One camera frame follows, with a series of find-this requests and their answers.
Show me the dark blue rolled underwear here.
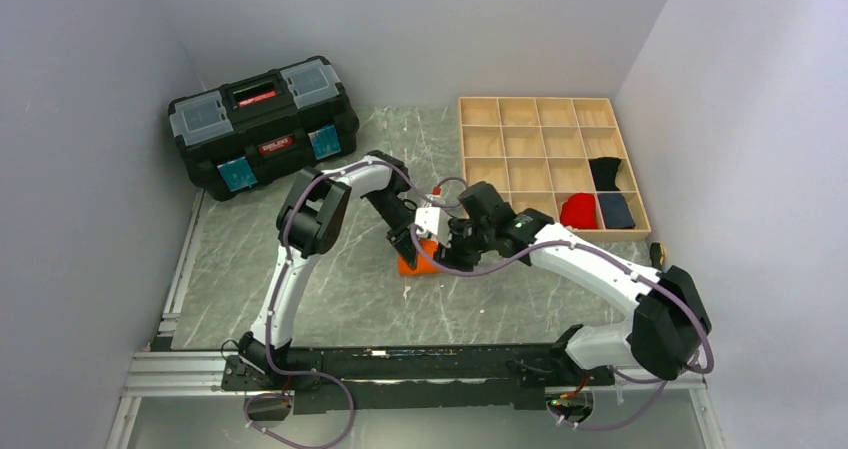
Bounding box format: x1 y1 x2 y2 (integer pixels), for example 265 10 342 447
597 192 636 230

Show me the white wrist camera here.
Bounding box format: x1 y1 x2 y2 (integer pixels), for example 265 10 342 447
414 206 451 245
421 185 450 209

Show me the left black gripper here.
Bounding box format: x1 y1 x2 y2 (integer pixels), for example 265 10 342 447
366 190 420 271

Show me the black plastic toolbox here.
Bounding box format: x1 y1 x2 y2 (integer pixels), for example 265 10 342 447
167 55 360 201

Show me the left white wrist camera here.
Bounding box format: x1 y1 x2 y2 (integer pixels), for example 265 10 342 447
421 185 450 209

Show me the yellow black screwdriver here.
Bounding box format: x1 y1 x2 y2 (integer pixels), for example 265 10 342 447
649 242 666 270

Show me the black rolled underwear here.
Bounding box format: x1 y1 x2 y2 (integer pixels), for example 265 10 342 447
588 157 622 192

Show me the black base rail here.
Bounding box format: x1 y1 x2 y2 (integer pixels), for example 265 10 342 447
221 343 615 415

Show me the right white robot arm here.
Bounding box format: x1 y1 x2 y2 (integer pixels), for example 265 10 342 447
412 182 715 384

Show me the red rolled underwear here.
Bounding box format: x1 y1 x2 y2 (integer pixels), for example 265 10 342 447
559 193 599 230

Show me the wooden compartment tray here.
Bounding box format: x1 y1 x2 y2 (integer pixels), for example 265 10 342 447
458 97 652 241

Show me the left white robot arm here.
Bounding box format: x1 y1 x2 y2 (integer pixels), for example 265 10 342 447
238 150 417 389

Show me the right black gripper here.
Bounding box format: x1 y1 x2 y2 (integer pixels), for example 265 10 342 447
433 215 494 275

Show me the orange underwear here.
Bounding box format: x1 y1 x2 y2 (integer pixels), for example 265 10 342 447
397 239 440 276

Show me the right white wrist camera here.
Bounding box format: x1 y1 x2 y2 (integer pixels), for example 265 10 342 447
414 206 451 245

